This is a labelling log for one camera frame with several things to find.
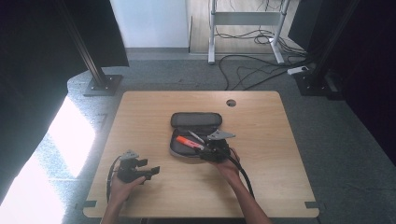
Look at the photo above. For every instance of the person's left hand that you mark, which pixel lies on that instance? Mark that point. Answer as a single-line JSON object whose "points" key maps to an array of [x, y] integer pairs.
{"points": [[120, 192]]}

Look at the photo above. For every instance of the black metal stand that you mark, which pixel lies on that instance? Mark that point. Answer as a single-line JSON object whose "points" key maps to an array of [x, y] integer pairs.
{"points": [[101, 84], [314, 84]]}

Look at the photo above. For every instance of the orange white glue stick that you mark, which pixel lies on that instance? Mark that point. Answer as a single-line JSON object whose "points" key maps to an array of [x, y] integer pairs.
{"points": [[186, 141]]}

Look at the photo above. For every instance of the black curtain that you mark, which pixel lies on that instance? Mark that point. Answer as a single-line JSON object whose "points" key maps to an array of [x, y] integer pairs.
{"points": [[34, 77], [367, 77]]}

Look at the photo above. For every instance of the silver pen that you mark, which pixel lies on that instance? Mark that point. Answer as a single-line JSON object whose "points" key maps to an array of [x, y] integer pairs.
{"points": [[196, 136]]}

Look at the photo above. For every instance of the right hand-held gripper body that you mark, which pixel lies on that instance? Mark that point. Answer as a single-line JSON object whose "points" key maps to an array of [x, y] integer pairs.
{"points": [[219, 151]]}

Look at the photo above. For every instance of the black fabric pencil case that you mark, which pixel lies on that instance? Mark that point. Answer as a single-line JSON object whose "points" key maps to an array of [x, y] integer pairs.
{"points": [[194, 119]]}

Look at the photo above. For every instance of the person's right hand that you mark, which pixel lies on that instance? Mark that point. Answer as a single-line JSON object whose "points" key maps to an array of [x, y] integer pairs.
{"points": [[230, 171]]}

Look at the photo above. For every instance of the white power strip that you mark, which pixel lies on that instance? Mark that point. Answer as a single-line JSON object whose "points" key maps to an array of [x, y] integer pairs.
{"points": [[297, 70]]}

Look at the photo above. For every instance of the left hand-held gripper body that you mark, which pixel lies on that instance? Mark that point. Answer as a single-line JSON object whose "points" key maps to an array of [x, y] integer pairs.
{"points": [[127, 171]]}

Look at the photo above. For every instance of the white metal desk frame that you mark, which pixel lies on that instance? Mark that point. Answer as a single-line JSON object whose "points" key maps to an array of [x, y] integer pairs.
{"points": [[246, 18]]}

